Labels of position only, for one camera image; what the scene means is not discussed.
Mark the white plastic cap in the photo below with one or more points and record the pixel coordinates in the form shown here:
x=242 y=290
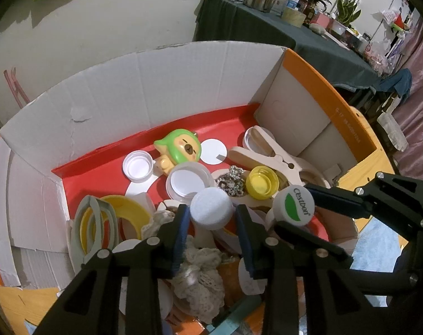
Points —
x=211 y=207

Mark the watermelon slice plush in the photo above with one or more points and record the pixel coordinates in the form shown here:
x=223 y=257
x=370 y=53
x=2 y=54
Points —
x=400 y=22

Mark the white ribbed bottle cap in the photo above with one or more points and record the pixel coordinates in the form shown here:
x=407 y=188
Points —
x=138 y=165

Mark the white flat disc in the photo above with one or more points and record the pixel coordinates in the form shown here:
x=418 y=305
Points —
x=211 y=151

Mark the dark green tablecloth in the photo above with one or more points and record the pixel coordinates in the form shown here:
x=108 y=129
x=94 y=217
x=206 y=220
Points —
x=267 y=28

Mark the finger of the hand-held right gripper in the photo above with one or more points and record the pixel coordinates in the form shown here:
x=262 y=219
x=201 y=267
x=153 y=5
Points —
x=309 y=239
x=325 y=193

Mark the snake plant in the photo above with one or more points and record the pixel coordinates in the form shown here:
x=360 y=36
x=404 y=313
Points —
x=347 y=10

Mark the beige tape roll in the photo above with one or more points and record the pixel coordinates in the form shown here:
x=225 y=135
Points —
x=293 y=17

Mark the pink hanger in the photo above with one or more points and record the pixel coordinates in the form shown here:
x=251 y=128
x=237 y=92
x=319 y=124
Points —
x=17 y=89

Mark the green capybara toy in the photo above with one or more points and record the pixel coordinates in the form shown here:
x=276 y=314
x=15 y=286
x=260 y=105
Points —
x=176 y=144

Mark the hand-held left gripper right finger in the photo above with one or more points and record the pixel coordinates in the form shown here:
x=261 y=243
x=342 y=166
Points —
x=245 y=240

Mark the pink curtain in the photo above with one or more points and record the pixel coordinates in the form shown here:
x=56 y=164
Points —
x=421 y=111

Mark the grey stone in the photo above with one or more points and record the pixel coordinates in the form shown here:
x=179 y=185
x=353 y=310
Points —
x=318 y=29

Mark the pink box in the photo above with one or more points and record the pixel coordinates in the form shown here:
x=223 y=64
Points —
x=322 y=20

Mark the blue cloth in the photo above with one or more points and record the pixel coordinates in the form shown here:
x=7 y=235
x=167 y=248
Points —
x=402 y=82

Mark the white cap with green label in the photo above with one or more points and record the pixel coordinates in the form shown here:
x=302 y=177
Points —
x=291 y=204

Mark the grey-green large clip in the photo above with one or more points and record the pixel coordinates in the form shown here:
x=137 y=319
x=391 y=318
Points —
x=75 y=237

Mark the teal hair clip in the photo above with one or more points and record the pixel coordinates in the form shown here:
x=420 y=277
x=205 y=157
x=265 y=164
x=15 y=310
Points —
x=232 y=315

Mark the beige large clip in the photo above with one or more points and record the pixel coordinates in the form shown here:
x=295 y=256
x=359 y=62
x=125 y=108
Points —
x=267 y=150

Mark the white lace scrunchie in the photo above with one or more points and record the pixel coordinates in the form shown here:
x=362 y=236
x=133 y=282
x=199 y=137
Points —
x=157 y=221
x=201 y=279

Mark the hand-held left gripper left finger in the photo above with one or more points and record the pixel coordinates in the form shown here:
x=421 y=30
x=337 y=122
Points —
x=181 y=237

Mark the white jar lid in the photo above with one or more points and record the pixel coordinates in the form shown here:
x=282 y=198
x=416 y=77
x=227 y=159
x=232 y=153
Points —
x=188 y=181

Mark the rhinestone hair accessory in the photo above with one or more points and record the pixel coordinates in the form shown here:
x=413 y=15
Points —
x=232 y=181

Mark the yellow tape roll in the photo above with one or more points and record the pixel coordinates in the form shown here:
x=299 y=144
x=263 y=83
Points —
x=127 y=216

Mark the white orange cardboard box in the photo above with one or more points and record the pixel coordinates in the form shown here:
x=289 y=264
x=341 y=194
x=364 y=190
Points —
x=197 y=87

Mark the yellow bottle cap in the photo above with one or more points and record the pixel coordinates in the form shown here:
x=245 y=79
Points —
x=262 y=181

